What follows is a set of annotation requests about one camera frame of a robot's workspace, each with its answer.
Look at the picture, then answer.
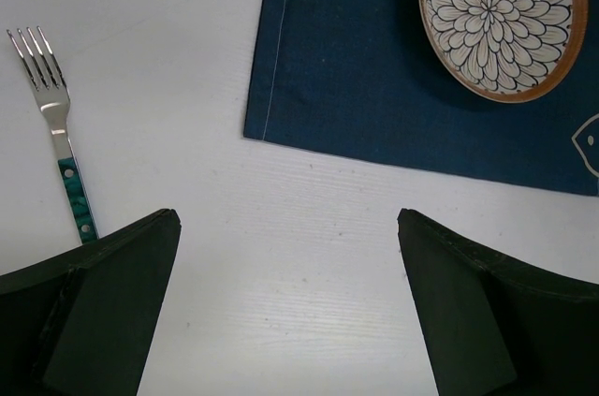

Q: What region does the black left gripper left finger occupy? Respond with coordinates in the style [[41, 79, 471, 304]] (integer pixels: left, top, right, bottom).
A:
[[1, 209, 182, 395]]

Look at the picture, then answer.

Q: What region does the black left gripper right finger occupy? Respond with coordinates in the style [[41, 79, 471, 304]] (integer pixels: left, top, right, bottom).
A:
[[398, 209, 598, 395]]

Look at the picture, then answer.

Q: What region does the dark blue printed cloth napkin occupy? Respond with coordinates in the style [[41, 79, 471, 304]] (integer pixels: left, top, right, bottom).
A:
[[243, 0, 598, 196]]

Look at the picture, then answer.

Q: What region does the floral plate with orange rim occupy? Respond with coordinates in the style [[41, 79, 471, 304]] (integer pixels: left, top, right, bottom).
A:
[[418, 0, 589, 104]]

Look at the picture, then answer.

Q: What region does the fork with green handle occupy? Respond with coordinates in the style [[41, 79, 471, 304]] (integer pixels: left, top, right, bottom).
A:
[[7, 26, 98, 244]]

